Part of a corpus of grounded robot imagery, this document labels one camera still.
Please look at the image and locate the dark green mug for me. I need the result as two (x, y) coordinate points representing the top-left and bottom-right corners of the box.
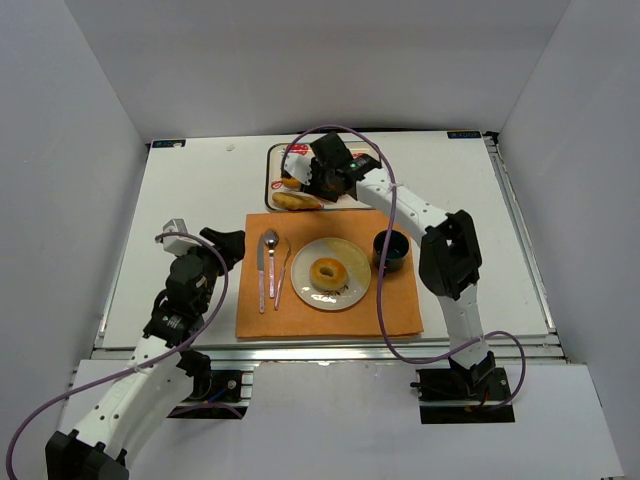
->
(372, 230), (410, 273)

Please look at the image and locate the pale bagel bread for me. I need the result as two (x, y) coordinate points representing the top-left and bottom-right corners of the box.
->
(309, 257), (348, 291)

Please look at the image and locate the pink handled spoon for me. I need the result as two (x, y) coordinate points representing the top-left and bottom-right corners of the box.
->
(264, 229), (279, 299)

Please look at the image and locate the left corner blue label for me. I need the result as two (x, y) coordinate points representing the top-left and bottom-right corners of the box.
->
(151, 139), (186, 149)

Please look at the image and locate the twisted bread stick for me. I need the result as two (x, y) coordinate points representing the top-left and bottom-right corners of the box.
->
(272, 192), (323, 211)

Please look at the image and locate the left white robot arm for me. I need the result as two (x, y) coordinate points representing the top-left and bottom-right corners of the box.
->
(45, 226), (245, 479)

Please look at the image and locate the pink handled knife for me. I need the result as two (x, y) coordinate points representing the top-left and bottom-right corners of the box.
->
(256, 234), (265, 314)

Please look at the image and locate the cream two-tone plate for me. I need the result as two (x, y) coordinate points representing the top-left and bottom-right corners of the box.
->
(291, 237), (372, 312)

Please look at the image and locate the right corner blue label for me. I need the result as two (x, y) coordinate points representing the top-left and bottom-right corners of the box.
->
(447, 130), (483, 140)

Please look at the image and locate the glazed ring donut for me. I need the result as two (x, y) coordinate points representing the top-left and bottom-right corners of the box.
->
(281, 174), (301, 191)

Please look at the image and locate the orange cloth placemat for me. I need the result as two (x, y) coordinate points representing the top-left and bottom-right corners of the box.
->
(236, 209), (423, 339)

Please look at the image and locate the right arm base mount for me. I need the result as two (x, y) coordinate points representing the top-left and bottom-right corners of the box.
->
(410, 368), (515, 425)

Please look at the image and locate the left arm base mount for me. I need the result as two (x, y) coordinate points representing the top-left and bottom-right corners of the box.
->
(169, 369), (253, 420)

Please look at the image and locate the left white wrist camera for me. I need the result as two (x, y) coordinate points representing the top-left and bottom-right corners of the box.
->
(156, 218), (198, 257)

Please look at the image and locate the corner blue label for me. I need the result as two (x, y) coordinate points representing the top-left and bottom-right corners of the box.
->
(151, 139), (186, 149)
(447, 130), (483, 140)

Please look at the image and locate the pink handled fork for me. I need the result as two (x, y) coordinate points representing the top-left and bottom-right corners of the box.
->
(274, 237), (292, 311)

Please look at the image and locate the strawberry pattern tray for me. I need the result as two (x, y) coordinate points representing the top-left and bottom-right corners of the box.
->
(264, 141), (379, 211)

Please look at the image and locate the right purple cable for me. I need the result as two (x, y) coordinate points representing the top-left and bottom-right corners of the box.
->
(282, 124), (527, 414)

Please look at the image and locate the aluminium table frame rail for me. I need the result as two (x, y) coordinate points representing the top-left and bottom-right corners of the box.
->
(93, 132), (565, 364)

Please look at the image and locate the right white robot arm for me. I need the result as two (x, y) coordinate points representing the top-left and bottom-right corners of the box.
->
(281, 132), (495, 396)

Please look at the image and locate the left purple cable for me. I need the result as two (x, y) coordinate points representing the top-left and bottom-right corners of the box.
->
(7, 232), (230, 480)

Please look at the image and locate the purple cable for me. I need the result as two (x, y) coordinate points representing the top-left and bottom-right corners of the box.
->
(7, 232), (230, 480)
(282, 124), (527, 414)

